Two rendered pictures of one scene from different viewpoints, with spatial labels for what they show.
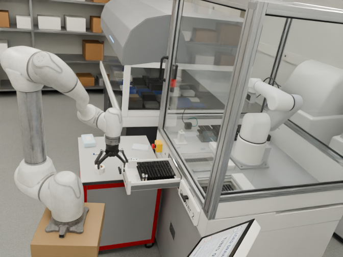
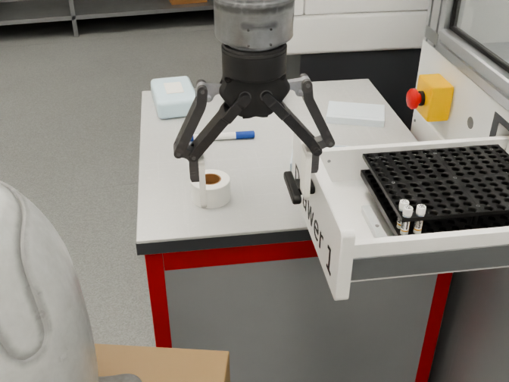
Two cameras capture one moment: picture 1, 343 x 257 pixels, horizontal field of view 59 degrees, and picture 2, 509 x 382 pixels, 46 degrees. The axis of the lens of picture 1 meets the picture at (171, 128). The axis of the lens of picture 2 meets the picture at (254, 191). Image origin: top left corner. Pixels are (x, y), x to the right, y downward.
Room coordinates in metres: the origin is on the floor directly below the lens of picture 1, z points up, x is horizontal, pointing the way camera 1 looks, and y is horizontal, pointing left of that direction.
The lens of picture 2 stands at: (0.88, 0.19, 1.35)
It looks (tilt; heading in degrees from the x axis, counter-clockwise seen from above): 32 degrees down; 13
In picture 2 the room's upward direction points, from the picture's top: straight up
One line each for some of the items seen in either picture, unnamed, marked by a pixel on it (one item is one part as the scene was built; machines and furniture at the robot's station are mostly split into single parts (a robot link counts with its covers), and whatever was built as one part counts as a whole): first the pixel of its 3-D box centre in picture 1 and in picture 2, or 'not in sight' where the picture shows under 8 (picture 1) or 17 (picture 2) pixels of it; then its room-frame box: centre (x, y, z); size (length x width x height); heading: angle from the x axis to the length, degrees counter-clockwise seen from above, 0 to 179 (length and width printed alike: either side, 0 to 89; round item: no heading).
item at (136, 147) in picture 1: (140, 147); (355, 113); (2.14, 0.23, 0.77); 0.13 x 0.09 x 0.02; 92
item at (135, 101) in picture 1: (159, 65); not in sight; (3.44, 0.24, 1.13); 1.78 x 1.14 x 0.45; 21
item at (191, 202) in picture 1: (188, 201); not in sight; (1.42, -0.16, 0.87); 0.29 x 0.02 x 0.11; 21
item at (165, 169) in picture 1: (155, 172); (451, 195); (1.67, 0.06, 0.87); 0.22 x 0.18 x 0.06; 111
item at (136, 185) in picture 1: (156, 173); (456, 198); (1.67, 0.06, 0.86); 0.40 x 0.26 x 0.06; 111
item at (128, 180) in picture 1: (125, 174); (318, 204); (1.60, 0.25, 0.87); 0.29 x 0.02 x 0.11; 21
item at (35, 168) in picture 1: (30, 128); not in sight; (1.24, 0.66, 1.31); 0.22 x 0.16 x 0.77; 66
